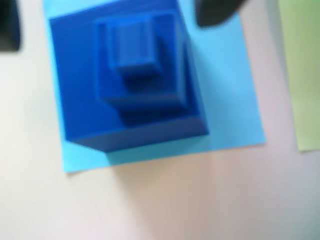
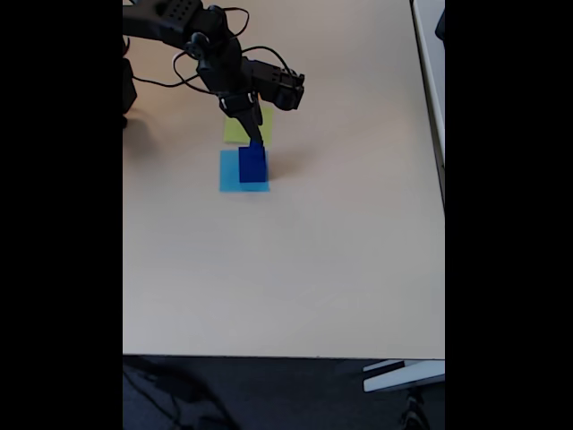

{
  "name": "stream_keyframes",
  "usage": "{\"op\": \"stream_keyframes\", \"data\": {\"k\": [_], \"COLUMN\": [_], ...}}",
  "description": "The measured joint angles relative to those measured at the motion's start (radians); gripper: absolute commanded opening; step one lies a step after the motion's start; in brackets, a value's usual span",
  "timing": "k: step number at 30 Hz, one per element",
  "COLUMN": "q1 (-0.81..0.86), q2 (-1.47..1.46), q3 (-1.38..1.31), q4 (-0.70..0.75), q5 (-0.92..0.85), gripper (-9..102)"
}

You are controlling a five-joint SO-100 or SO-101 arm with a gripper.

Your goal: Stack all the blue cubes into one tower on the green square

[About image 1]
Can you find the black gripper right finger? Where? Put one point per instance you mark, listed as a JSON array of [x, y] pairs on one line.
[[215, 11]]

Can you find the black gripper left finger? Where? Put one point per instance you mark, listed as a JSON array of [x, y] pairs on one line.
[[8, 25]]

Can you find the tiny blue cube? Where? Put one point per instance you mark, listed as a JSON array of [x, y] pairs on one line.
[[135, 42]]

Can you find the large blue cube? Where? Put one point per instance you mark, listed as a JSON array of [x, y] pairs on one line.
[[75, 87]]

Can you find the small blue cube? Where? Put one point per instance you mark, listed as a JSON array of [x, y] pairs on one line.
[[175, 95]]

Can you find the light blue paper square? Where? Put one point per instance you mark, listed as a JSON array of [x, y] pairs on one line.
[[230, 87]]

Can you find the green paper square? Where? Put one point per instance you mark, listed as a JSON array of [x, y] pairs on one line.
[[305, 75]]

